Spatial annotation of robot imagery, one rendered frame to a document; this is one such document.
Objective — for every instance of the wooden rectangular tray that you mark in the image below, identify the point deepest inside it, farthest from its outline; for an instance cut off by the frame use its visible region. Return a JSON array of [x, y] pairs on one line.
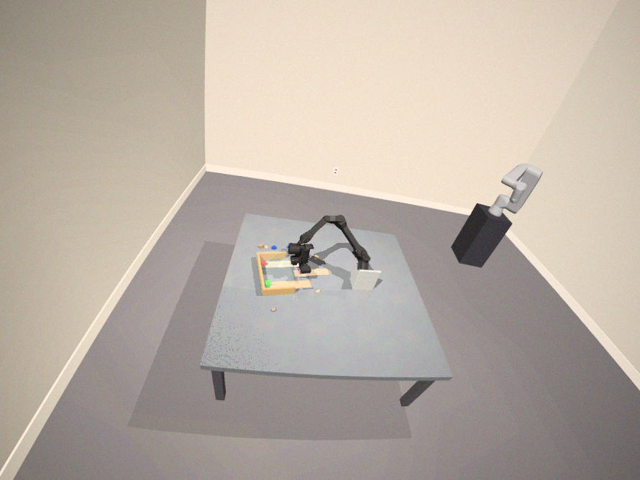
[[275, 273]]

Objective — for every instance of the beige strip with blue dots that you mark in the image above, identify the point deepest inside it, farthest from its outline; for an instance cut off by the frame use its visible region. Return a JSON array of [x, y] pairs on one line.
[[314, 272]]

